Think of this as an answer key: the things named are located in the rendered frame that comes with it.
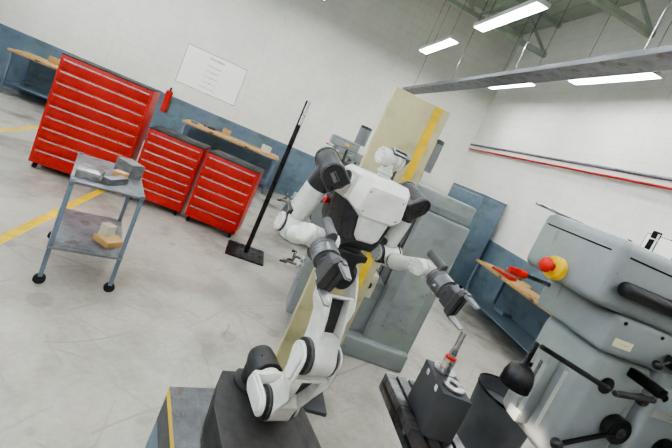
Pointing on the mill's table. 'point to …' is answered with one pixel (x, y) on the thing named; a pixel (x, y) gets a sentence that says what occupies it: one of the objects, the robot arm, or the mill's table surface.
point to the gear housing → (607, 327)
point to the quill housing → (577, 390)
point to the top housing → (605, 267)
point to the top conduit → (645, 297)
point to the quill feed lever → (618, 433)
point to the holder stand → (438, 402)
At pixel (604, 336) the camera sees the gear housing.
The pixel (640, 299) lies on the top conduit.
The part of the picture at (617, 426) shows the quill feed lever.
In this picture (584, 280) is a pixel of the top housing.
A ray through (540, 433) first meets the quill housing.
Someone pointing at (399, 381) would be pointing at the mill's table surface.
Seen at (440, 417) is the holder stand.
